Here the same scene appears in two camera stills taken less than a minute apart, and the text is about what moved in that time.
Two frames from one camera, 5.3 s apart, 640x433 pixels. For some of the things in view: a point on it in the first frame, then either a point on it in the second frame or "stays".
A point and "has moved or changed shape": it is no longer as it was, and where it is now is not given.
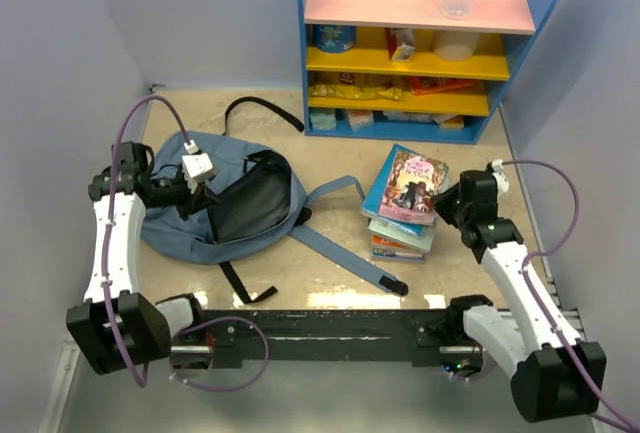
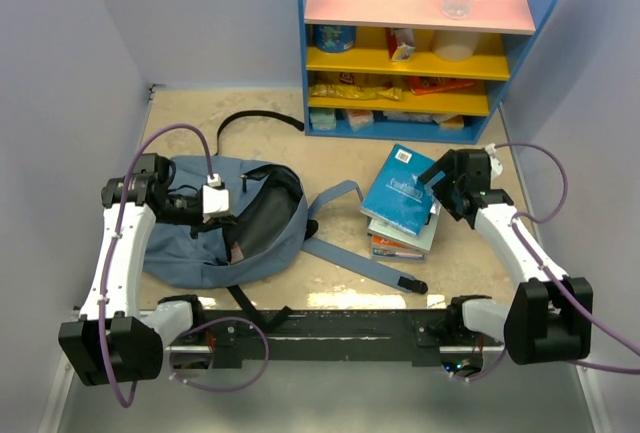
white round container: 455,45 stays
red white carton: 401,43 stays
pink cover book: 403,187 stays
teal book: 417,235 -> 406,212
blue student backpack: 257,206 has moved or changed shape
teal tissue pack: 323,118 stays
